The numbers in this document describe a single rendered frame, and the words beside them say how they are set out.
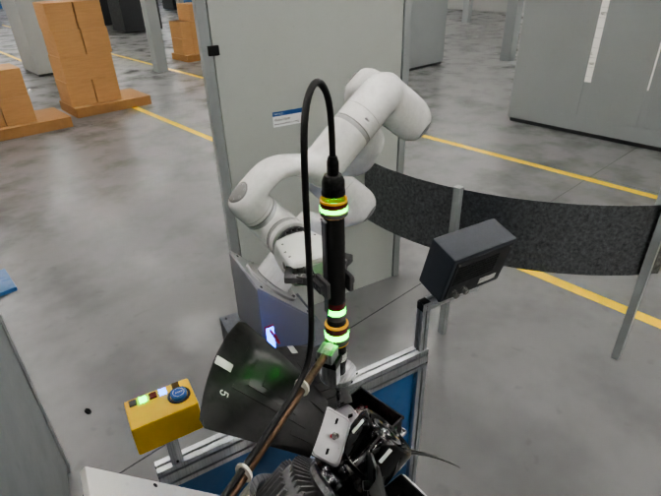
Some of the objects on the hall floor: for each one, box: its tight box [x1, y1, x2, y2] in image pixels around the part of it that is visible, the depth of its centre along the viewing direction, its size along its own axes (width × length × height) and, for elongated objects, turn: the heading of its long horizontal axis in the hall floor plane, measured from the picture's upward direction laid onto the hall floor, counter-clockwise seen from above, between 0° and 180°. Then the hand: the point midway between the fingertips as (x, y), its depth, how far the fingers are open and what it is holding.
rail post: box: [405, 367, 427, 484], centre depth 189 cm, size 4×4×78 cm
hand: (334, 282), depth 82 cm, fingers closed on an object, 4 cm apart
